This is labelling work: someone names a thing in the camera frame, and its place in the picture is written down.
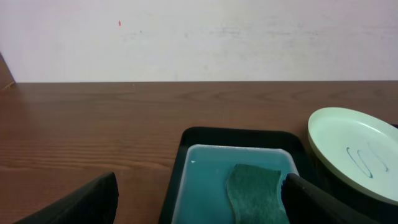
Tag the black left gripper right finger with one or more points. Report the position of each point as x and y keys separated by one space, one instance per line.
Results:
x=305 y=203

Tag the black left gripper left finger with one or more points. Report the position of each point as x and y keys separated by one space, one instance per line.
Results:
x=95 y=202

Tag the green yellow sponge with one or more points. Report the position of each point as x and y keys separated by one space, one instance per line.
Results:
x=254 y=195

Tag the black rectangular tray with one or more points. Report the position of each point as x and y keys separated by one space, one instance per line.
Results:
x=236 y=138

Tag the light green plate with scribble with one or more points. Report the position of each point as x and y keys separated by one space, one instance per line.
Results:
x=359 y=149

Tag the white water-filled basin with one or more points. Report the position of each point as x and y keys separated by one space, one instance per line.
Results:
x=202 y=193

